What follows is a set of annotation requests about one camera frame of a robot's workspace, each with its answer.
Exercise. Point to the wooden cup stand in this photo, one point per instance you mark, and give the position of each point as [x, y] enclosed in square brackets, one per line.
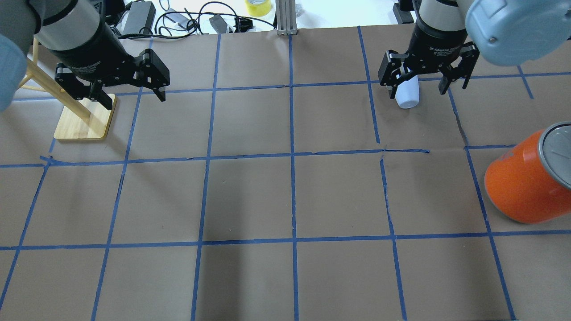
[82, 119]

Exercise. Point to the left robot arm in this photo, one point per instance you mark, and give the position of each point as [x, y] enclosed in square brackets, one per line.
[58, 25]

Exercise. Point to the light blue cup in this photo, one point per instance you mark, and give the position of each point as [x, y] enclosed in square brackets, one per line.
[408, 93]

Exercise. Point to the orange cylindrical container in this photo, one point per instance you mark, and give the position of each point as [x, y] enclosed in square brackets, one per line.
[531, 183]

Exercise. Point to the black power adapter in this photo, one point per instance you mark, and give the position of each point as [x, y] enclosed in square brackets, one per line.
[140, 18]

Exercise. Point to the aluminium frame post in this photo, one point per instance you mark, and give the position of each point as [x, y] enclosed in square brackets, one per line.
[285, 16]

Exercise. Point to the small black adapter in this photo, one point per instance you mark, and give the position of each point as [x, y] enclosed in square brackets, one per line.
[219, 24]

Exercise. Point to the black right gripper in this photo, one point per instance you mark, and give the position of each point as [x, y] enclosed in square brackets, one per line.
[435, 44]

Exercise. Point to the yellow tape roll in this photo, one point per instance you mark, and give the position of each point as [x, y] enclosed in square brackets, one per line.
[258, 8]

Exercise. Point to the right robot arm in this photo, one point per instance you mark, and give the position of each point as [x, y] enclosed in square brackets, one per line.
[506, 32]

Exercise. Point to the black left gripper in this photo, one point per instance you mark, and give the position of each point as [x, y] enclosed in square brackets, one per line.
[94, 52]

